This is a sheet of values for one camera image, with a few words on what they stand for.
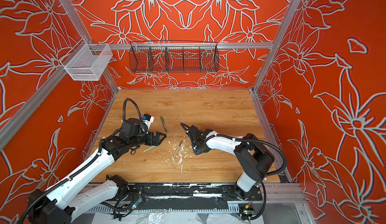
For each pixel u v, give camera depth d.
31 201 0.38
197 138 0.70
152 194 0.74
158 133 0.68
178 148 0.88
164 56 1.00
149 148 0.88
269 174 0.46
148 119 0.69
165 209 0.70
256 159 0.44
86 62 0.91
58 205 0.39
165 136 0.74
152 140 0.66
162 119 1.01
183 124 0.79
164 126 0.97
